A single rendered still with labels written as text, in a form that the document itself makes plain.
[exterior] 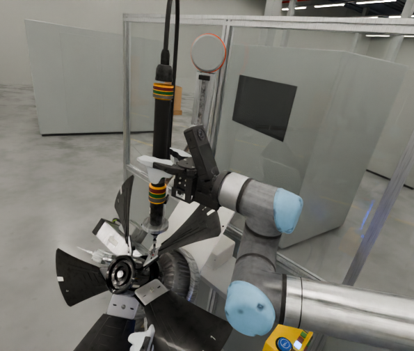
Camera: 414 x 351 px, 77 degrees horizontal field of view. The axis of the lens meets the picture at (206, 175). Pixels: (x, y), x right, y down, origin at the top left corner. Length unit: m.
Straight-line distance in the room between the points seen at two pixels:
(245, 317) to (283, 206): 0.19
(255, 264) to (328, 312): 0.12
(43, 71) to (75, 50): 0.70
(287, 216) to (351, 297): 0.15
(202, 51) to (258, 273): 1.01
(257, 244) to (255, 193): 0.10
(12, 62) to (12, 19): 1.44
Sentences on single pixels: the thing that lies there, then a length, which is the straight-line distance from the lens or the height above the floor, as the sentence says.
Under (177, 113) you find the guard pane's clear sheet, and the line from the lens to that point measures 1.64.
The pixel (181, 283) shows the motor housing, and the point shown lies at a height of 1.12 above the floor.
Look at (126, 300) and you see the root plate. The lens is 0.96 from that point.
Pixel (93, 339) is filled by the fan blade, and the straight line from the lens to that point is 0.99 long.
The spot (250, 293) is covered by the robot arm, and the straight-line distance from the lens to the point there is 0.43.
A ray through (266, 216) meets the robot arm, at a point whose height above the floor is 1.62.
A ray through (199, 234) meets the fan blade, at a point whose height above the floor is 1.39.
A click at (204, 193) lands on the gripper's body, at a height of 1.60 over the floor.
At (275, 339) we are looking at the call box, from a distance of 1.02.
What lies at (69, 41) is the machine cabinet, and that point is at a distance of 5.96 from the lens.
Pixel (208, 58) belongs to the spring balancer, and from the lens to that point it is 1.26.
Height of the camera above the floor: 1.87
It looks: 24 degrees down
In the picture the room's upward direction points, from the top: 8 degrees clockwise
